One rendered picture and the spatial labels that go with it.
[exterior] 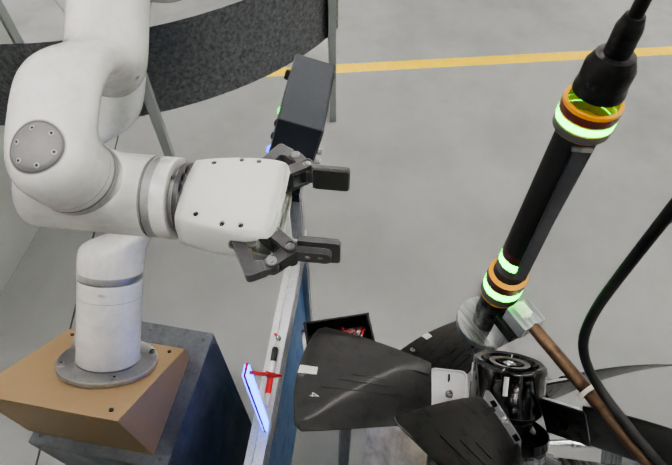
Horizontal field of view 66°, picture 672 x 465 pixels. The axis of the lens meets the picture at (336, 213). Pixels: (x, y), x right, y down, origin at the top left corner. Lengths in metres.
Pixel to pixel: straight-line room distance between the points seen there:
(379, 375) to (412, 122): 2.34
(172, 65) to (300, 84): 1.07
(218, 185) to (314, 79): 0.86
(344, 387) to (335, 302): 1.44
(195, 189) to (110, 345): 0.62
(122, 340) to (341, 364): 0.43
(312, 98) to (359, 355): 0.64
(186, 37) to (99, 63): 1.74
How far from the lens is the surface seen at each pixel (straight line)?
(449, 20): 4.06
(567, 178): 0.46
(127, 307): 1.08
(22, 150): 0.50
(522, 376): 0.89
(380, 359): 0.95
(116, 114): 0.95
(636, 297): 2.71
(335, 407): 0.90
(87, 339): 1.11
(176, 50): 2.28
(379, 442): 1.11
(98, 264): 1.04
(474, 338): 0.68
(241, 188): 0.51
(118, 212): 0.54
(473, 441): 0.71
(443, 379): 0.95
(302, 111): 1.26
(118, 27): 0.63
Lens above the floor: 2.06
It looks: 52 degrees down
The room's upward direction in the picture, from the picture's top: straight up
